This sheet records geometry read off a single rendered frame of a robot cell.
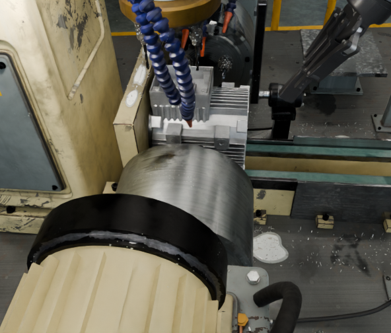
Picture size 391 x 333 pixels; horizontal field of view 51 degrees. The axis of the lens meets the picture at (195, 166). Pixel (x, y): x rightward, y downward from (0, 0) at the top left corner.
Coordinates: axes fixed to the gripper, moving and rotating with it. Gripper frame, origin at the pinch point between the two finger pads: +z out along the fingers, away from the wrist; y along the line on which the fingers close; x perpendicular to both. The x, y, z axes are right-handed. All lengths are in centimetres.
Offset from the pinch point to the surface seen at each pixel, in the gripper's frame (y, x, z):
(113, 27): -250, -44, 161
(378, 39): -88, 56, 11
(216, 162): 18.1, -10.2, 9.4
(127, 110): 4.8, -25.4, 18.8
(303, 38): -66, 22, 17
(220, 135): 2.9, -6.5, 16.0
